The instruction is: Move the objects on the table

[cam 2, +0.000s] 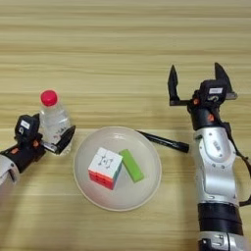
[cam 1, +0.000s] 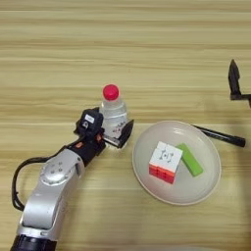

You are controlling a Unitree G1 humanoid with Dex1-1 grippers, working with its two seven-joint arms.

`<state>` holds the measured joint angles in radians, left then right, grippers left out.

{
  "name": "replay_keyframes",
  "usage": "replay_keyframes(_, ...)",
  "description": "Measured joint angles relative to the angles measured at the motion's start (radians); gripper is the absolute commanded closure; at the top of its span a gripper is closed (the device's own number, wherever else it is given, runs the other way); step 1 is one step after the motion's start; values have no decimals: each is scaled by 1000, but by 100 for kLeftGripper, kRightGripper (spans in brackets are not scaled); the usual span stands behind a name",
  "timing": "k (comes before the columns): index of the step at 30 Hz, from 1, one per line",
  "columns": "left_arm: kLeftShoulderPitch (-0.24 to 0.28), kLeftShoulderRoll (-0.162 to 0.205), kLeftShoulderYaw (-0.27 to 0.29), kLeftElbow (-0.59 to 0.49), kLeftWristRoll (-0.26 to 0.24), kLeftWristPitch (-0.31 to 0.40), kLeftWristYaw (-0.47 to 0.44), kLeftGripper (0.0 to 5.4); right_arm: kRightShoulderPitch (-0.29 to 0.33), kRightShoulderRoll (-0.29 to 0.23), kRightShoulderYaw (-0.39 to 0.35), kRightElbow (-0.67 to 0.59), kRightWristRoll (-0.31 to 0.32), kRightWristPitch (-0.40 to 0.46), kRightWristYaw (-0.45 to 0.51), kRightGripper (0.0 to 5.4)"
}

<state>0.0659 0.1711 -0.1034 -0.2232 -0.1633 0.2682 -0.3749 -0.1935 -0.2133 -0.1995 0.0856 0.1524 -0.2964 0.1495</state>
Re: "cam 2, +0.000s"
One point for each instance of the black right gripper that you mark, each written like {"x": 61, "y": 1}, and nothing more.
{"x": 204, "y": 116}

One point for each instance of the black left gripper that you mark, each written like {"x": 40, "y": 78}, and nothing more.
{"x": 24, "y": 157}

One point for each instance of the clear bottle with red cap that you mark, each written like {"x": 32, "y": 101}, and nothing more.
{"x": 54, "y": 119}

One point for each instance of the colourful puzzle cube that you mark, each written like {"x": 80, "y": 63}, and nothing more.
{"x": 104, "y": 163}

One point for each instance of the beige round plate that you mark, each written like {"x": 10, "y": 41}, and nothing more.
{"x": 98, "y": 196}

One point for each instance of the green rectangular block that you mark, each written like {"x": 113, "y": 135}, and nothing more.
{"x": 131, "y": 166}

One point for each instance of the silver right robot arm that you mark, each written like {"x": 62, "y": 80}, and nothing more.
{"x": 215, "y": 166}

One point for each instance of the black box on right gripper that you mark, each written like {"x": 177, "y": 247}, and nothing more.
{"x": 212, "y": 91}

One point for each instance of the black marker pen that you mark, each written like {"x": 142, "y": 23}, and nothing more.
{"x": 163, "y": 141}

